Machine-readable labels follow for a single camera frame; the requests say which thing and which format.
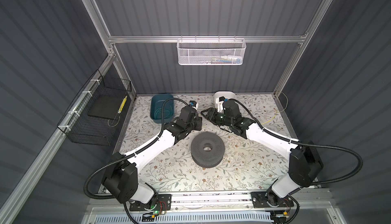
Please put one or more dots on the white wire wall basket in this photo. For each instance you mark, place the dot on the white wire wall basket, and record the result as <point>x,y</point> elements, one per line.
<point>190,51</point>

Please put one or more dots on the items in white basket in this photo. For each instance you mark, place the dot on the items in white basket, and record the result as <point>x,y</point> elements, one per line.
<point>227,59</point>

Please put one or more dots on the black flat pad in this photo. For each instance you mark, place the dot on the black flat pad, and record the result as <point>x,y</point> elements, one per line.
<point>105,107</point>

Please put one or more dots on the black wire wall basket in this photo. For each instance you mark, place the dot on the black wire wall basket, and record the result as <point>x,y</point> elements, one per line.
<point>81,128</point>

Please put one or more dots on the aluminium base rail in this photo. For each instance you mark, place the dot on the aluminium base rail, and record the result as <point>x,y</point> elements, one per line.
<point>308,206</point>

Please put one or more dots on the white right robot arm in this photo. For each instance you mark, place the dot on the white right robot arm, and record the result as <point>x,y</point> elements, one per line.
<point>304,161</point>

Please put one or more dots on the grey perforated cable spool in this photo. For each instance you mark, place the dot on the grey perforated cable spool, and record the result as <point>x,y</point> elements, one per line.
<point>207,150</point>

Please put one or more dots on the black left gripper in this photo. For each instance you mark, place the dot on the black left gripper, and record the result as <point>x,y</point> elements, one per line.
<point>197,120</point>

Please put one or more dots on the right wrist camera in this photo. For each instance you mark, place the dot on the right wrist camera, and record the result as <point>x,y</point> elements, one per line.
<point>219,103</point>

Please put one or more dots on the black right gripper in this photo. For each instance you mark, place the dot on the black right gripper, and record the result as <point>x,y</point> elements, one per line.
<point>211,114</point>

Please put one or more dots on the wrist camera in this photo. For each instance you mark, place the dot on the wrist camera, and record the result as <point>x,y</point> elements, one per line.
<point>193,104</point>
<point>219,103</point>

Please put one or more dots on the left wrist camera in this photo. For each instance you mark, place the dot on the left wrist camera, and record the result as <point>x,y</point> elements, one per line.
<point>193,104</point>

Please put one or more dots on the teal plastic tub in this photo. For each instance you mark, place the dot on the teal plastic tub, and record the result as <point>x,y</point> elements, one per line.
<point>157,102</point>

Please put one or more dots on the white plastic tub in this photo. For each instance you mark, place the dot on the white plastic tub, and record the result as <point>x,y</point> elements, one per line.
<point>227,94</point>

